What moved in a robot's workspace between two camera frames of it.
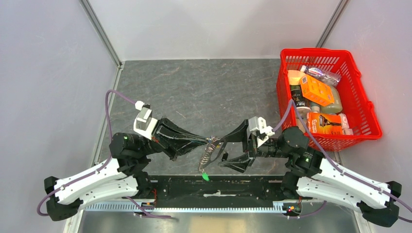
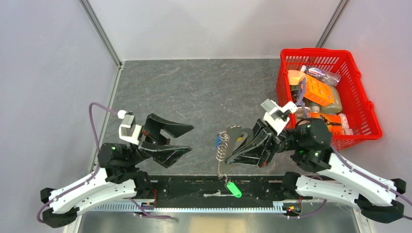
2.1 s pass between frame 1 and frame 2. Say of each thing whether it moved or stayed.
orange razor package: stayed
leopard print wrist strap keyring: moved
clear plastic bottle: stayed
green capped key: moved
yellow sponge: stayed
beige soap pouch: stayed
